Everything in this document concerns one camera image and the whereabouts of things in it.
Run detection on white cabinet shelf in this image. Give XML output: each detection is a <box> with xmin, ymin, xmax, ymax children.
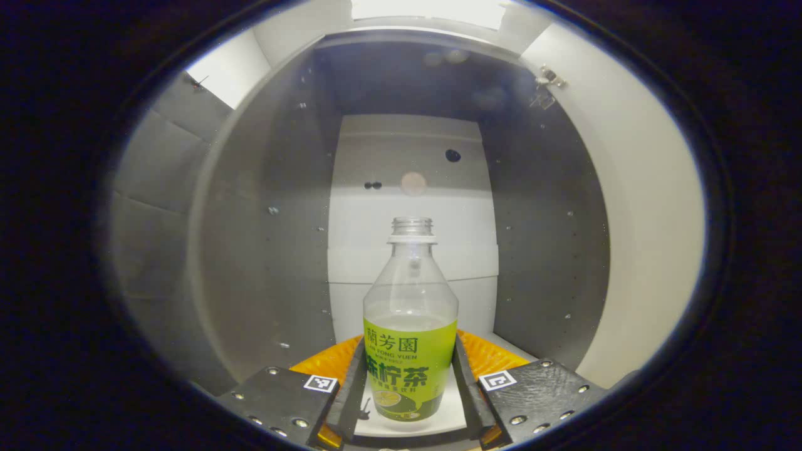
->
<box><xmin>354</xmin><ymin>331</ymin><xmax>538</xmax><ymax>438</ymax></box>

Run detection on clear bottle green label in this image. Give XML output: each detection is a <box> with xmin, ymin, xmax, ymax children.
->
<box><xmin>363</xmin><ymin>216</ymin><xmax>459</xmax><ymax>422</ymax></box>

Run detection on metal door hinge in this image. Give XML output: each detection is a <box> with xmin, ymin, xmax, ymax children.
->
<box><xmin>529</xmin><ymin>65</ymin><xmax>568</xmax><ymax>110</ymax></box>

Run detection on black backdrop cloth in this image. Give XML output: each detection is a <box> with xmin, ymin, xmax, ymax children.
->
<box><xmin>107</xmin><ymin>71</ymin><xmax>234</xmax><ymax>397</ymax></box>

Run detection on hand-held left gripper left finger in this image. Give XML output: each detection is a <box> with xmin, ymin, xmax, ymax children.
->
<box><xmin>216</xmin><ymin>335</ymin><xmax>368</xmax><ymax>450</ymax></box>

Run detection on large ceiling light panel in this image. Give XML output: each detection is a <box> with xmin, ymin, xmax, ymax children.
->
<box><xmin>351</xmin><ymin>0</ymin><xmax>506</xmax><ymax>29</ymax></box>

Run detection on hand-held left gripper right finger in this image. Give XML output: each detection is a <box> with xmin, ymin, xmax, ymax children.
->
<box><xmin>452</xmin><ymin>331</ymin><xmax>608</xmax><ymax>450</ymax></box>

